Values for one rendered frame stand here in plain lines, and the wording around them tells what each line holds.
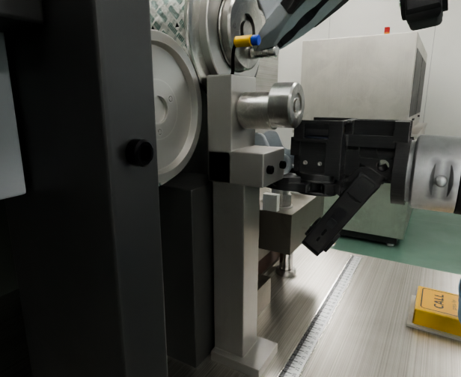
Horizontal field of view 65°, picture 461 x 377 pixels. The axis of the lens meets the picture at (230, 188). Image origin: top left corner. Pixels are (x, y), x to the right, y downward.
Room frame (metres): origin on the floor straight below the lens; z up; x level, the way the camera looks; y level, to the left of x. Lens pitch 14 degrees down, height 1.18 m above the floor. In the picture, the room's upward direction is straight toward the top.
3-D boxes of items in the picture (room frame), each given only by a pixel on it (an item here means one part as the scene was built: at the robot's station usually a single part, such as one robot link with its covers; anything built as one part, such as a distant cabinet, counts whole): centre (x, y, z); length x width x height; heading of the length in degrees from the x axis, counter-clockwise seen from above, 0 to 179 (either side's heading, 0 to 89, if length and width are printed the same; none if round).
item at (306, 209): (0.64, 0.05, 1.00); 0.40 x 0.16 x 0.06; 60
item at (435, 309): (0.42, -0.28, 0.91); 0.07 x 0.07 x 0.02; 60
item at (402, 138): (0.39, -0.13, 1.12); 0.12 x 0.08 x 0.09; 60
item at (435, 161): (0.35, -0.20, 1.11); 0.08 x 0.05 x 0.08; 150
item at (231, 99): (0.35, -0.02, 1.05); 0.06 x 0.05 x 0.31; 60
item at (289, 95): (0.33, -0.05, 1.18); 0.04 x 0.02 x 0.04; 150
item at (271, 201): (0.49, -0.06, 1.04); 0.02 x 0.01 x 0.02; 60
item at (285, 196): (0.51, -0.07, 1.05); 0.04 x 0.04 x 0.04
